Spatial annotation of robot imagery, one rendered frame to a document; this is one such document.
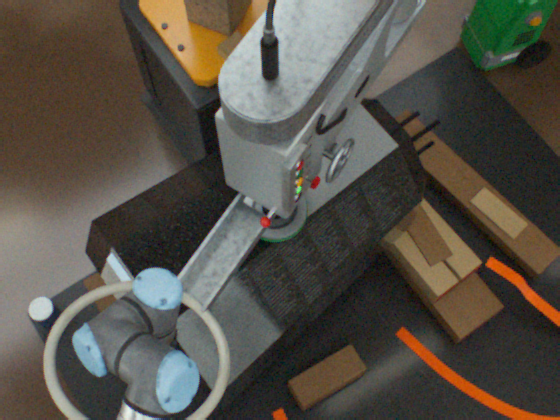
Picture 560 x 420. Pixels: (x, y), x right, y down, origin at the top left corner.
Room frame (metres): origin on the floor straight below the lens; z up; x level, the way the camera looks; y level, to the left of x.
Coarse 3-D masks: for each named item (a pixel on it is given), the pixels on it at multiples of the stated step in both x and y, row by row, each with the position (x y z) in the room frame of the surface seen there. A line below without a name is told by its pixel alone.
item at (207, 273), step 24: (336, 144) 1.08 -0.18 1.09; (240, 192) 0.91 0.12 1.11; (240, 216) 0.85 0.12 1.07; (264, 216) 0.85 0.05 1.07; (216, 240) 0.77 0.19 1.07; (240, 240) 0.77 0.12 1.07; (192, 264) 0.69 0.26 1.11; (216, 264) 0.70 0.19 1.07; (240, 264) 0.70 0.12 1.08; (192, 288) 0.63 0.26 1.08; (216, 288) 0.61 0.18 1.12
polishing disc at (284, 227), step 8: (248, 200) 0.99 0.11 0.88; (304, 200) 0.98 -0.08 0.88; (256, 208) 0.96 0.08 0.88; (296, 208) 0.95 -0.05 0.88; (304, 208) 0.95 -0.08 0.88; (296, 216) 0.93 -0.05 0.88; (304, 216) 0.93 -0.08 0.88; (272, 224) 0.90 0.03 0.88; (280, 224) 0.90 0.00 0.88; (288, 224) 0.90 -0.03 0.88; (296, 224) 0.90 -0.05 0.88; (264, 232) 0.87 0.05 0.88; (272, 232) 0.87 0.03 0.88; (280, 232) 0.87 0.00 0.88; (288, 232) 0.87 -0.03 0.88
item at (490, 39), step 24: (480, 0) 2.22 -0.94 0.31; (504, 0) 2.13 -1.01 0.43; (528, 0) 2.07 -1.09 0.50; (552, 0) 2.08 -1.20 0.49; (480, 24) 2.14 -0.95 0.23; (504, 24) 2.05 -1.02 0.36; (528, 24) 2.03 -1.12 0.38; (480, 48) 2.07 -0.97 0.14; (504, 48) 2.03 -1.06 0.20; (528, 48) 2.06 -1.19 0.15
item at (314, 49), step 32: (288, 0) 1.16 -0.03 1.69; (320, 0) 1.16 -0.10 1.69; (352, 0) 1.16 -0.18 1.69; (384, 0) 1.18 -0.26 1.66; (256, 32) 1.07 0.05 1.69; (288, 32) 1.07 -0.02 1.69; (320, 32) 1.07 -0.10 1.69; (352, 32) 1.07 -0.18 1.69; (224, 64) 0.99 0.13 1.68; (256, 64) 0.98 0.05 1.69; (288, 64) 0.98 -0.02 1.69; (320, 64) 0.98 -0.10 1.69; (224, 96) 0.90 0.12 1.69; (256, 96) 0.90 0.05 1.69; (288, 96) 0.90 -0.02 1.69; (320, 96) 0.94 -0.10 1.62; (256, 128) 0.83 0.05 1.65; (288, 128) 0.84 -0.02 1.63
